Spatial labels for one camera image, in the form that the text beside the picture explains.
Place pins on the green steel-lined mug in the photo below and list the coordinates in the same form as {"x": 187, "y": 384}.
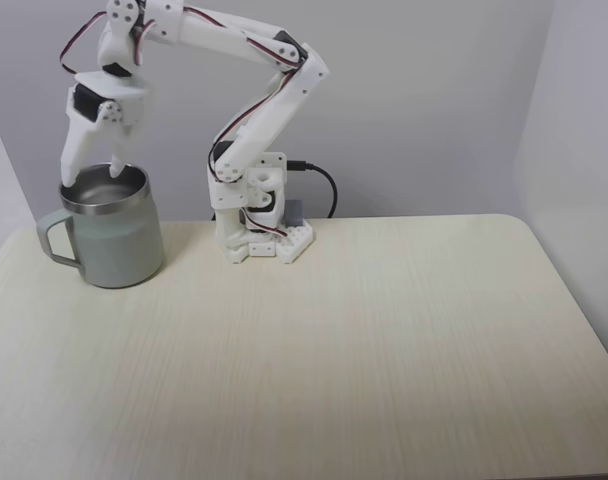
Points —
{"x": 119, "y": 245}

